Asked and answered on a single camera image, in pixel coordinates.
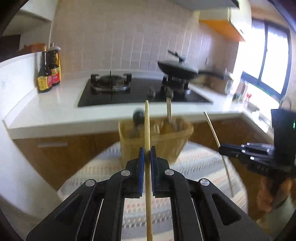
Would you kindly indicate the rice cooker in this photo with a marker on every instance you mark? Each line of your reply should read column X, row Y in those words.
column 225, row 83

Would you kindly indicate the black wok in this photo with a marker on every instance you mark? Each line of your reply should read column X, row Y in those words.
column 180, row 69

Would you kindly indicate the yellow plastic utensil basket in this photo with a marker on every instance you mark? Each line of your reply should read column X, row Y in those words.
column 168, row 143

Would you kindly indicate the black gas stove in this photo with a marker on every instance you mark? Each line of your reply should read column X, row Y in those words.
column 127, row 88

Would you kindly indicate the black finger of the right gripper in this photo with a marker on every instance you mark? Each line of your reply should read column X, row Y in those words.
column 248, row 151

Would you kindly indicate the orange wall cabinet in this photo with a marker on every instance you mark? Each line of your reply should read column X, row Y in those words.
column 228, row 22

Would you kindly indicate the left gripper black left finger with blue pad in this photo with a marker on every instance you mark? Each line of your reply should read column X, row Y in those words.
column 94, row 211

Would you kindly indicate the soy sauce bottle front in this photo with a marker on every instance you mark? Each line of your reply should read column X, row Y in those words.
column 45, row 75

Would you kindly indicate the white kitchen counter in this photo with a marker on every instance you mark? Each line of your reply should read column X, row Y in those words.
column 26, row 113

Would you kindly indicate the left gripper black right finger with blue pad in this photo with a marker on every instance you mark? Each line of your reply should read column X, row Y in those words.
column 200, row 211

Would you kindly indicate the long bamboo chopstick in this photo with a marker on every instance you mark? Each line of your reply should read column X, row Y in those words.
column 218, row 145

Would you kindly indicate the soy sauce bottle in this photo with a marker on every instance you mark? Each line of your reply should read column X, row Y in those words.
column 54, row 63
column 45, row 75

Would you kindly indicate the range hood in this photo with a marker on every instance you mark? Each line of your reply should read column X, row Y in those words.
column 194, row 5

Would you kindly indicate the soy sauce bottle rear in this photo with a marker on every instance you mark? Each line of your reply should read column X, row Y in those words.
column 54, row 63

